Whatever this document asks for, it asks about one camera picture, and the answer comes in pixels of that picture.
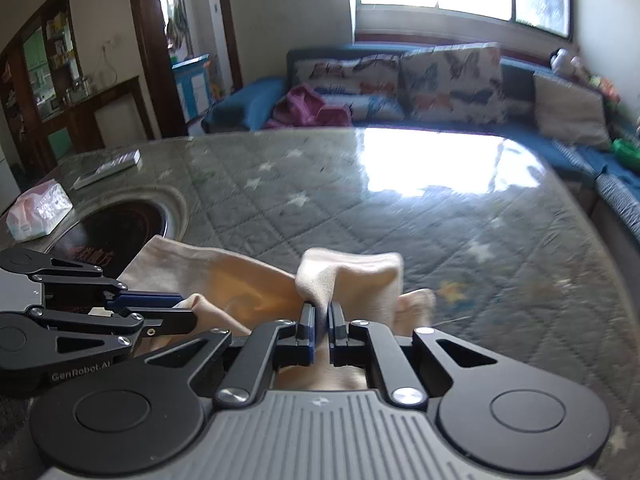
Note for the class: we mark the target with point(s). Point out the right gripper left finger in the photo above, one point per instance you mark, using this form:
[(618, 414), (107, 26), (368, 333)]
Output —
[(201, 408)]

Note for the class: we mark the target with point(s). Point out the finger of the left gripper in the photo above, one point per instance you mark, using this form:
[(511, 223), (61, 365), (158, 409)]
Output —
[(40, 337), (75, 272)]

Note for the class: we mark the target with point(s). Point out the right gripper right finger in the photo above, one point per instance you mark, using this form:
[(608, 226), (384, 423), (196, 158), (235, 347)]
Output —
[(501, 413)]

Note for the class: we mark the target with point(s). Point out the cream knit garment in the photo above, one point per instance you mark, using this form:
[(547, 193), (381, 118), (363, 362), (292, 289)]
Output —
[(236, 292)]

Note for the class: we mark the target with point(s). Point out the black induction cooktop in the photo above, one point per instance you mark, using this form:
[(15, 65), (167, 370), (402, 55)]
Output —
[(109, 230)]

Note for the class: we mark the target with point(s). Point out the pink tissue pack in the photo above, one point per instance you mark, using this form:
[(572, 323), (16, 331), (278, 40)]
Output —
[(38, 211)]

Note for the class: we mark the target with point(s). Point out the grey quilted star table cover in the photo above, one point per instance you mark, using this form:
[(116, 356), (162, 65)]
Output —
[(480, 220)]

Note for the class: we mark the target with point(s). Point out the dark wooden cabinet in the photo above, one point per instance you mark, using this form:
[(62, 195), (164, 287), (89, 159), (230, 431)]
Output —
[(49, 101)]

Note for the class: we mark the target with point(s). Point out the blue white small cabinet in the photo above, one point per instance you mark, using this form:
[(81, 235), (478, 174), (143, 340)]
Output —
[(192, 82)]

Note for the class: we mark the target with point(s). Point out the blue corner sofa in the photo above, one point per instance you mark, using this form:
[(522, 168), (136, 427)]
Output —
[(609, 190)]

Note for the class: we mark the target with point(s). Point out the green plastic basin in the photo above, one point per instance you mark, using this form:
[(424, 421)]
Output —
[(627, 154)]

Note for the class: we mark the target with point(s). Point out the magenta cloth on sofa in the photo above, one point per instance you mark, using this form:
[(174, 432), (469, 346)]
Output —
[(301, 107)]

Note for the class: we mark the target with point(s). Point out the beige plain cushion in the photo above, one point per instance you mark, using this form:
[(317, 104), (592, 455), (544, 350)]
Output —
[(570, 113)]

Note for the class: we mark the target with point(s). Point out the butterfly cushion right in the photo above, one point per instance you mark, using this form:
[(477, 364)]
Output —
[(462, 83)]

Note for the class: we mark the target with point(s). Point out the butterfly cushion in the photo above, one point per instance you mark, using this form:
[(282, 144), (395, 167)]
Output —
[(368, 87), (462, 83)]

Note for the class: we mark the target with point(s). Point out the butterfly cushion left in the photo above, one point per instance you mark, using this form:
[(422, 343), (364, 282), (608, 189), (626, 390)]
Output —
[(368, 87)]

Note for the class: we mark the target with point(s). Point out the panda plush toy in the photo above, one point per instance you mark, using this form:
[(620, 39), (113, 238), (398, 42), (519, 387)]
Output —
[(560, 61)]

